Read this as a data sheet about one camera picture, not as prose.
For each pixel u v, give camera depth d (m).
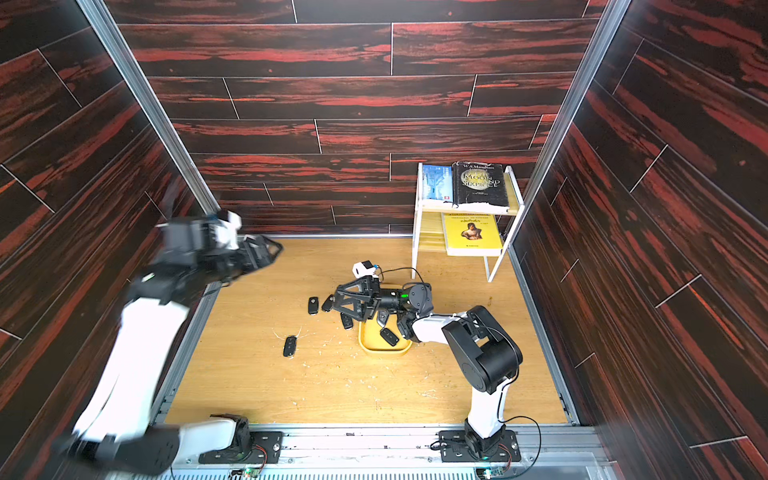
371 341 0.91
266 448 0.73
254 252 0.60
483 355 0.49
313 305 1.01
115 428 0.38
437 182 0.88
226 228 0.64
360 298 0.66
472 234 0.96
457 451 0.73
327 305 1.01
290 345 0.91
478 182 0.87
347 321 0.96
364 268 0.76
